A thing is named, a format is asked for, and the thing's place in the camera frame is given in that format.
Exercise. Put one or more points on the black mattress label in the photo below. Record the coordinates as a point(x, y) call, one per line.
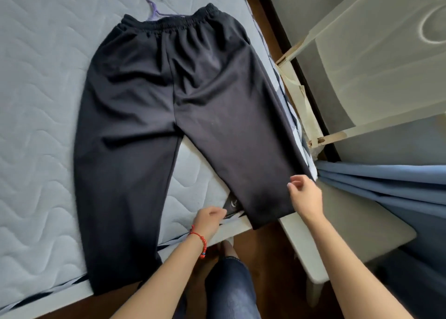
point(232, 205)

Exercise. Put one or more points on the white chair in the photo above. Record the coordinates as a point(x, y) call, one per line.
point(376, 67)

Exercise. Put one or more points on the blue curtain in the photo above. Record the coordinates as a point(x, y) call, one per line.
point(400, 189)

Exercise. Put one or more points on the person's right forearm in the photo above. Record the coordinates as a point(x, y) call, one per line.
point(348, 270)

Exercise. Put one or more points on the person's left forearm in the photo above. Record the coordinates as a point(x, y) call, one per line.
point(163, 284)

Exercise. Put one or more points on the white quilted mattress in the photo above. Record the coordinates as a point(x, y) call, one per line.
point(41, 120)

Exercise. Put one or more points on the person's right hand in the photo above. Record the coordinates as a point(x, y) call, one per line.
point(306, 198)

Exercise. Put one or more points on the person's left hand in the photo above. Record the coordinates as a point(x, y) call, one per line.
point(209, 223)

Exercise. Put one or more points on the black long trousers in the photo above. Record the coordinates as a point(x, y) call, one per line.
point(139, 120)

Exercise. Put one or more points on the white bed frame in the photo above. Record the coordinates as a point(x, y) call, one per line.
point(62, 298)

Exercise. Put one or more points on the person's white shoe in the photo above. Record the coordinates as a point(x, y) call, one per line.
point(228, 249)

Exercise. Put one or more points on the person's dark jeans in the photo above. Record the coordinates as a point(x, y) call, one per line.
point(230, 287)

